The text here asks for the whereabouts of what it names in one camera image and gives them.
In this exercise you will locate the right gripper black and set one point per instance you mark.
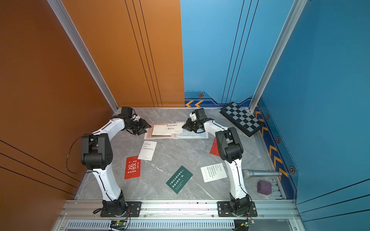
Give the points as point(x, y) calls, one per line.
point(188, 125)

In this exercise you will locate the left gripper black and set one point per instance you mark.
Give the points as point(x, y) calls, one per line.
point(144, 125)

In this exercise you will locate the white card large chinese text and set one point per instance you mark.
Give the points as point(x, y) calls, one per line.
point(174, 128)

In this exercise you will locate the white card near left arm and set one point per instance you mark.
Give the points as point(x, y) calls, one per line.
point(147, 150)

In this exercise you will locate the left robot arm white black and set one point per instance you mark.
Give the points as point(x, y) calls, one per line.
point(97, 156)

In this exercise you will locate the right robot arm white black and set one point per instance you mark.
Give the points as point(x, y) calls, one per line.
point(230, 150)

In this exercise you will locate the red card right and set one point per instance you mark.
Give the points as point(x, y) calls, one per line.
point(214, 149)

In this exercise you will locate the red card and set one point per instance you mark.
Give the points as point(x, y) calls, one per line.
point(133, 168)
point(214, 149)

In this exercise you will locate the red card left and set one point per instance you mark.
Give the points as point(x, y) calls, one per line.
point(133, 168)

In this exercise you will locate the white card small text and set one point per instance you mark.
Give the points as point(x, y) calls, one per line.
point(213, 172)

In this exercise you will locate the black white checkerboard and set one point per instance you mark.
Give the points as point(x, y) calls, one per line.
point(241, 118)

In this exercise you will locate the dark green card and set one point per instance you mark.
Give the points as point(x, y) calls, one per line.
point(179, 179)

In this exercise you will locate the purple box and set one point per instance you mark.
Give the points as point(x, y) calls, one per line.
point(264, 187)

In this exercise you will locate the left circuit board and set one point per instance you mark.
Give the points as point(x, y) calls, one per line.
point(118, 225)

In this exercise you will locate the circuit board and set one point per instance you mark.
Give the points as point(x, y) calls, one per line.
point(118, 225)
point(247, 223)

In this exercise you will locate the right circuit board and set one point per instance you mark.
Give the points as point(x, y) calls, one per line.
point(247, 223)

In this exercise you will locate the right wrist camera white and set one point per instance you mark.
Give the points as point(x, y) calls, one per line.
point(193, 116)

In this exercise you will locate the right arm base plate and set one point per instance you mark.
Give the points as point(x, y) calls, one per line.
point(225, 209)

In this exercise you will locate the aluminium front rail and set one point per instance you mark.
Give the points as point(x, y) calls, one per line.
point(184, 209)

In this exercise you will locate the left aluminium corner post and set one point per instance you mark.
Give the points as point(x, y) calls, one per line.
point(65, 20)

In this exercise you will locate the aluminium corner post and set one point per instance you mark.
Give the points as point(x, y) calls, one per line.
point(65, 20)
point(287, 29)

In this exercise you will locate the right aluminium corner post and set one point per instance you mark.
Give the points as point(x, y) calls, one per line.
point(287, 29)

